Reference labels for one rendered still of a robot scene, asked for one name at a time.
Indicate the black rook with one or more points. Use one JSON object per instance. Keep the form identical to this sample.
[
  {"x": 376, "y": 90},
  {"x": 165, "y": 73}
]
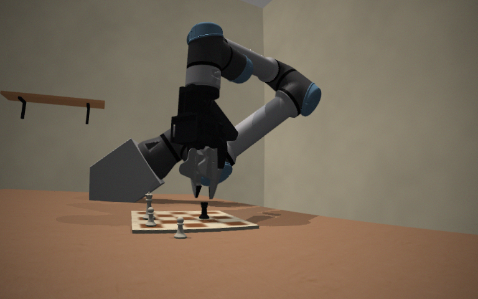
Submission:
[{"x": 204, "y": 206}]

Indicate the grey chess pawn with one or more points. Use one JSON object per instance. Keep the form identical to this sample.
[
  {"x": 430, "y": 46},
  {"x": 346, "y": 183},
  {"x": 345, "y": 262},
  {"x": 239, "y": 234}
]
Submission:
[
  {"x": 150, "y": 222},
  {"x": 180, "y": 232}
]

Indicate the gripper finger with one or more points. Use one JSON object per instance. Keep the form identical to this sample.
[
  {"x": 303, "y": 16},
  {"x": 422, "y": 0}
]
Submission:
[
  {"x": 189, "y": 168},
  {"x": 214, "y": 160}
]

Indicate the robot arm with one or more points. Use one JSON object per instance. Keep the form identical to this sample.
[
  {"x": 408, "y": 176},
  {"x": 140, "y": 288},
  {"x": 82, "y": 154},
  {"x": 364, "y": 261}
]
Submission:
[{"x": 295, "y": 95}]

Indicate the grey chess queen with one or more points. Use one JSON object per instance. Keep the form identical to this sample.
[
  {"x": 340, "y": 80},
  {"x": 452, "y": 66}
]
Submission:
[{"x": 149, "y": 200}]

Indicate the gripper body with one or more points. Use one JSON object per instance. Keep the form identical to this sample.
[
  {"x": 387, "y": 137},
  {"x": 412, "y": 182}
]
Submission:
[{"x": 195, "y": 129}]

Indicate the brown and cream checkered chessboard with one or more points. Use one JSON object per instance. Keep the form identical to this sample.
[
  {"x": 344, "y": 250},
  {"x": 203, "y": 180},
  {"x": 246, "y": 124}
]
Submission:
[{"x": 166, "y": 222}]

